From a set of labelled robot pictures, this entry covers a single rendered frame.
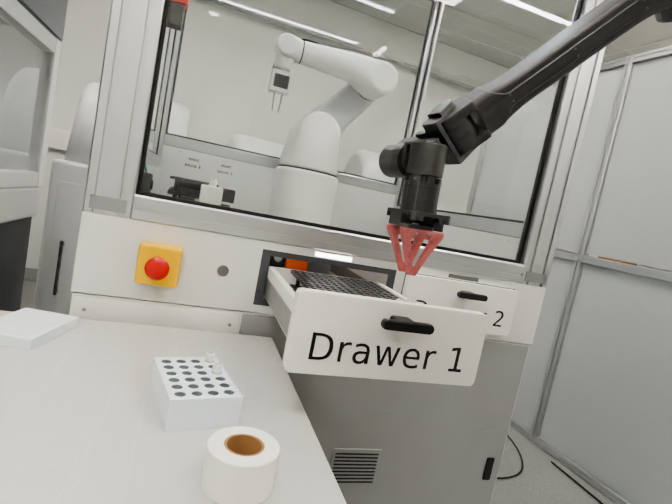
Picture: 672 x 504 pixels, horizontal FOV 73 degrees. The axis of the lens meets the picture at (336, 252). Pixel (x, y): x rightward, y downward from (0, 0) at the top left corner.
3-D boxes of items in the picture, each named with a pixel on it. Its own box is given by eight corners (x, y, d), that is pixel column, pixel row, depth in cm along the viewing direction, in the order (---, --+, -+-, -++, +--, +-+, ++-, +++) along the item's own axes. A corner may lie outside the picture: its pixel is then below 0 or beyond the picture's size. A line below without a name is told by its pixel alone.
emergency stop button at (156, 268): (167, 282, 78) (170, 259, 77) (142, 279, 77) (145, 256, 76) (168, 278, 81) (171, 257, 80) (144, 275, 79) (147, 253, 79)
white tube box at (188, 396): (238, 426, 54) (243, 396, 54) (164, 432, 50) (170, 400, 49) (211, 381, 65) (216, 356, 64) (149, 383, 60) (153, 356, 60)
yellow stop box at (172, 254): (176, 289, 81) (182, 250, 80) (132, 284, 78) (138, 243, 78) (177, 283, 85) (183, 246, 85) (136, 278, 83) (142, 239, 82)
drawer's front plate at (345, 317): (473, 386, 67) (490, 315, 66) (283, 372, 58) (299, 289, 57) (467, 381, 69) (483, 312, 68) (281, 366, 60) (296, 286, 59)
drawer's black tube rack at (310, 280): (412, 348, 74) (421, 310, 74) (310, 337, 69) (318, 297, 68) (366, 311, 95) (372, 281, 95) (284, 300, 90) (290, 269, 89)
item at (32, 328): (29, 350, 63) (31, 339, 63) (-35, 339, 63) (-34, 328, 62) (77, 326, 76) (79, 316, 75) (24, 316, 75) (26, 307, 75)
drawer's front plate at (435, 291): (508, 336, 107) (519, 291, 106) (399, 323, 98) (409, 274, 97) (504, 334, 109) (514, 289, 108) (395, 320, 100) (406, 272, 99)
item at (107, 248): (532, 344, 112) (546, 287, 110) (70, 291, 80) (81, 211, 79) (384, 270, 202) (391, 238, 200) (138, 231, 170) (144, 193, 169)
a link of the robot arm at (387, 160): (456, 96, 69) (482, 142, 72) (412, 105, 79) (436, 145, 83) (405, 147, 66) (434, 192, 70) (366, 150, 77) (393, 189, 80)
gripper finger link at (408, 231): (396, 276, 68) (407, 213, 67) (379, 267, 75) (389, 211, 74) (437, 280, 70) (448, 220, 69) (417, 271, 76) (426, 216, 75)
